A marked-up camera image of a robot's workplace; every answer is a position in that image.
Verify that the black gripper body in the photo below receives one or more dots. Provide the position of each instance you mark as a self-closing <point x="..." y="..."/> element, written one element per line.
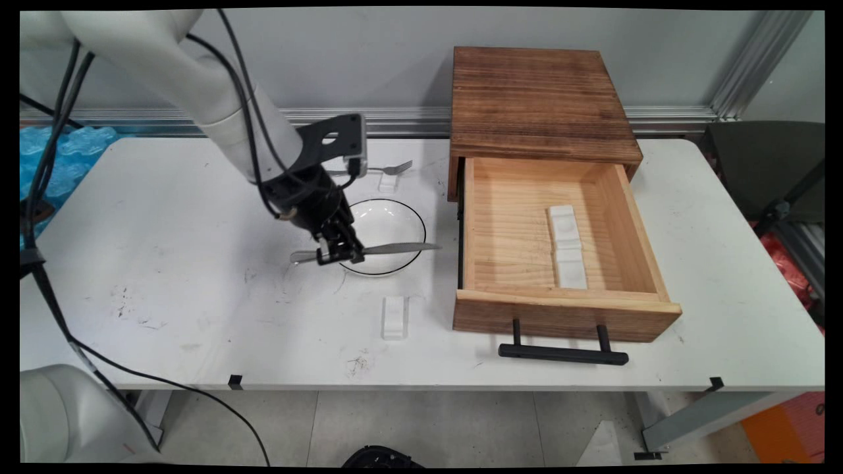
<point x="313" y="197"/>

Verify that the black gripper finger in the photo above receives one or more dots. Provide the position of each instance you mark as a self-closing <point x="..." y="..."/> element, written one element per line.
<point x="352" y="242"/>
<point x="327" y="251"/>

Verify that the silver metal table knife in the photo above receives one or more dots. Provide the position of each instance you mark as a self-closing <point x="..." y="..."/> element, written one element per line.
<point x="402" y="248"/>

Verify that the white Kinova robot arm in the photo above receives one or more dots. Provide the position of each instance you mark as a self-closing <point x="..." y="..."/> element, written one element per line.
<point x="171" y="59"/>

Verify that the white plate with black rim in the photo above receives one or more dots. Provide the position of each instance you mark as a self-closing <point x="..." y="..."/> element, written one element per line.
<point x="388" y="224"/>

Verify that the small white cutlery rest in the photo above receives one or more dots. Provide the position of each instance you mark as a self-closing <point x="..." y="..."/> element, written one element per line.
<point x="571" y="270"/>
<point x="394" y="319"/>
<point x="388" y="184"/>
<point x="564" y="225"/>

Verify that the silver metal fork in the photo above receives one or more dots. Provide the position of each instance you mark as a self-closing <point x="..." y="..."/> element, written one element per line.
<point x="392" y="168"/>

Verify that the light wooden drawer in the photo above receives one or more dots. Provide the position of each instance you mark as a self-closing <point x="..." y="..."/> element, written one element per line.
<point x="507" y="230"/>

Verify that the black table edge clip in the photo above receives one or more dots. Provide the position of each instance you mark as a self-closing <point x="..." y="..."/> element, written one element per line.
<point x="716" y="384"/>
<point x="235" y="381"/>

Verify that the black round object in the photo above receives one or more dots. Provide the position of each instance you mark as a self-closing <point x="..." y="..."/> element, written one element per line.
<point x="379" y="457"/>

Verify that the dark wooden drawer cabinet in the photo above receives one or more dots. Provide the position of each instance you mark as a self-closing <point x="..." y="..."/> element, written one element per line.
<point x="537" y="99"/>

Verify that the grey table leg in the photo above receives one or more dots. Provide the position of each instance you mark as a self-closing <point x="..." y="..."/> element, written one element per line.
<point x="153" y="415"/>
<point x="698" y="418"/>

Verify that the blue plastic bag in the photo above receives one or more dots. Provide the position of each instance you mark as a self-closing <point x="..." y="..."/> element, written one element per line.
<point x="72" y="158"/>

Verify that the red plastic bag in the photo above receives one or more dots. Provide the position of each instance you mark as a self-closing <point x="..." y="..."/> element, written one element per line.
<point x="787" y="266"/>

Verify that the orange box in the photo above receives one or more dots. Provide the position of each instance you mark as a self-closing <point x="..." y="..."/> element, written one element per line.
<point x="790" y="428"/>

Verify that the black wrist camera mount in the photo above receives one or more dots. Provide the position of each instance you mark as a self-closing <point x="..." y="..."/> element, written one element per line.
<point x="332" y="141"/>

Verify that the horizontal aluminium rail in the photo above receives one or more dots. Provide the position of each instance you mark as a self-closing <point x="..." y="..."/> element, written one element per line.
<point x="408" y="122"/>

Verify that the slanted aluminium rail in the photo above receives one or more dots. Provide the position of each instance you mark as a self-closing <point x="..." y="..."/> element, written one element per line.
<point x="757" y="62"/>

